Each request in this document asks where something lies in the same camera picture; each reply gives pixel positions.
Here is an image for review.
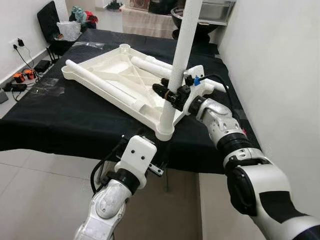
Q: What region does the white plastic table top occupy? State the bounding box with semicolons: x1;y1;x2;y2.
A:
61;44;216;142

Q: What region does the beige woven cloth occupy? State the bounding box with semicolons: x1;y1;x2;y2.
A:
121;6;176;40

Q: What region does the large black bowl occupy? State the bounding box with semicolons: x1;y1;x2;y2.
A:
171;7;221;43

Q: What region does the clear plastic wrapper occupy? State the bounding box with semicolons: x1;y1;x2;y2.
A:
75;41;106;48

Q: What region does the black table cloth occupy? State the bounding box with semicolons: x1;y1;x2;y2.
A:
0;28;261;175

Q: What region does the red cloth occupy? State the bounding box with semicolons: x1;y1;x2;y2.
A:
85;11;99;23

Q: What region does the clear plastic bag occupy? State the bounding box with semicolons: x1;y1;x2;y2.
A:
57;21;83;42

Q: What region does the teal cloth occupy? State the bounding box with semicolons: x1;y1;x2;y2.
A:
70;6;87;23

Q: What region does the flat clear tape piece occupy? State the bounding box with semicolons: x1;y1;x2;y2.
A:
35;80;66;98

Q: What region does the black adapter brick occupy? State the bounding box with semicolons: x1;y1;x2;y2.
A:
34;60;51;72

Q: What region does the black chair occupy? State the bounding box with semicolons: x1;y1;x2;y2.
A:
37;0;71;48

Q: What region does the orange black device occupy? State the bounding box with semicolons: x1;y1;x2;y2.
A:
12;73;26;84
24;69;39;81

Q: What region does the black power strip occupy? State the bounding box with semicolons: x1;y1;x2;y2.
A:
2;82;28;92

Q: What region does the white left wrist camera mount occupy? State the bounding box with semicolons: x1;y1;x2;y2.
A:
120;135;157;190

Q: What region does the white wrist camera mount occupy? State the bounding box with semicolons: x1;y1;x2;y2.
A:
120;135;157;190
182;64;207;116

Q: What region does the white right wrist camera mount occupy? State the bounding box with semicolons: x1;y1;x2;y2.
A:
182;64;207;116

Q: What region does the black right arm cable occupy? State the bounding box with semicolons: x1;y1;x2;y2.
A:
200;74;232;108

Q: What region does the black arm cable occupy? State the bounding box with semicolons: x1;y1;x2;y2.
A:
200;74;232;108
90;137;128;193

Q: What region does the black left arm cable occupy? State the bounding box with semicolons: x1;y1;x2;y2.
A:
90;137;128;193

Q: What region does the black wall charger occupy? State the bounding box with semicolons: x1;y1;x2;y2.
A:
14;37;28;51

